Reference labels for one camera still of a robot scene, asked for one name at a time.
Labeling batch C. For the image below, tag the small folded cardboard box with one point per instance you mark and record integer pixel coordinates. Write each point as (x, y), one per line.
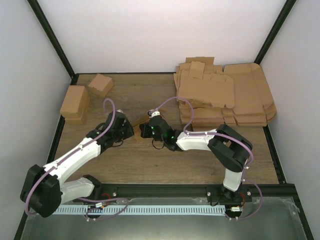
(101, 85)

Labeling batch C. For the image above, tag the large flat cardboard sheet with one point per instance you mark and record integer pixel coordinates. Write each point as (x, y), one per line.
(253, 101)

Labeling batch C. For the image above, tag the tall folded cardboard box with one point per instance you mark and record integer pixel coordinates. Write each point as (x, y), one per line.
(75, 105)

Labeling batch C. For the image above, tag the black aluminium frame rail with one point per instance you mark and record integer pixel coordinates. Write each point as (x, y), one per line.
(209, 191)

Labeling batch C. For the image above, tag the light blue slotted cable duct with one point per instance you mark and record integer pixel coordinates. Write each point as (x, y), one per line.
(144, 210)

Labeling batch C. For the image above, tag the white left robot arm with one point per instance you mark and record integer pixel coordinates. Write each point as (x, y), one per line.
(46, 187)

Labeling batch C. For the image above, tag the stack of flat cardboard sheets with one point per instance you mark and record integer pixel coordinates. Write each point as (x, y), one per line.
(206, 94)

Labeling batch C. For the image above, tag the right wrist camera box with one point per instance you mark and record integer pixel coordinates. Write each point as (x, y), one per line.
(153, 113)

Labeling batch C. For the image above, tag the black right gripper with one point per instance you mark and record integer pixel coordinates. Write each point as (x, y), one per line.
(144, 128)

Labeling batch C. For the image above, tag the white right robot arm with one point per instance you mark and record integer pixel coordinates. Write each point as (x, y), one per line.
(231, 149)

